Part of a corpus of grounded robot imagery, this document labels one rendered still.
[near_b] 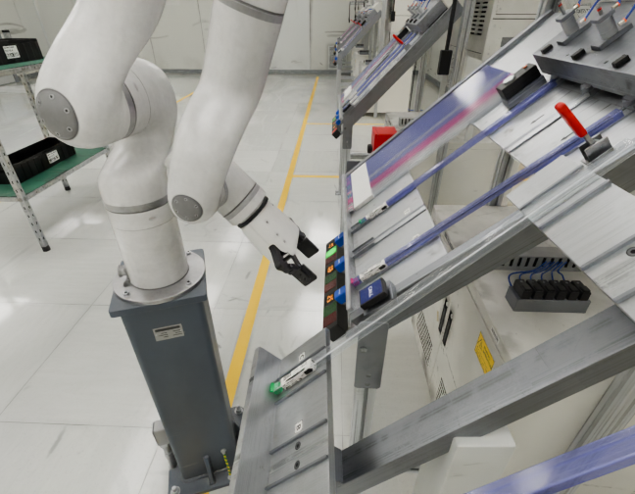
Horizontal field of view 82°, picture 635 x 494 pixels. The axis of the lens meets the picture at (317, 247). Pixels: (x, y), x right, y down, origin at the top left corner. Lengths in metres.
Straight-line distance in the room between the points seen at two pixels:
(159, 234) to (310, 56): 8.72
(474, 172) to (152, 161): 1.79
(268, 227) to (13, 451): 1.26
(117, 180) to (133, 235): 0.11
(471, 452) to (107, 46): 0.66
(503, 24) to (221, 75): 1.67
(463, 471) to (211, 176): 0.46
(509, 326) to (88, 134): 0.86
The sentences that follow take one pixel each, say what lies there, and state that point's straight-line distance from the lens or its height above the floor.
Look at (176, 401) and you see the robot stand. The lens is 1.04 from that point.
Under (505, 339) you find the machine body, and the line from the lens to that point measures 0.87.
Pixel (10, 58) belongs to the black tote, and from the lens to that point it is 2.87.
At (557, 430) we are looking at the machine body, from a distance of 1.05.
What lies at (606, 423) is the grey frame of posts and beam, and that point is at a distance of 0.99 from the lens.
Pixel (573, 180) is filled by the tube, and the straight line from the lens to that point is 0.44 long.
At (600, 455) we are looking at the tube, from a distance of 0.30.
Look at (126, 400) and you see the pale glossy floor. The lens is 1.60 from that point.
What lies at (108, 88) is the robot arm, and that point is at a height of 1.10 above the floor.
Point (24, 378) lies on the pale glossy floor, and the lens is 1.88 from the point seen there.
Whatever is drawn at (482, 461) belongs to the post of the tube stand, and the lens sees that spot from 0.46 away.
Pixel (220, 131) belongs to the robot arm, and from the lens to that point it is 0.53.
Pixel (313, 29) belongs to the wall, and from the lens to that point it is 9.31.
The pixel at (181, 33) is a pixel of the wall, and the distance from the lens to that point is 9.91.
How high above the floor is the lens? 1.19
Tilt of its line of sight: 32 degrees down
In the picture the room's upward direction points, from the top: straight up
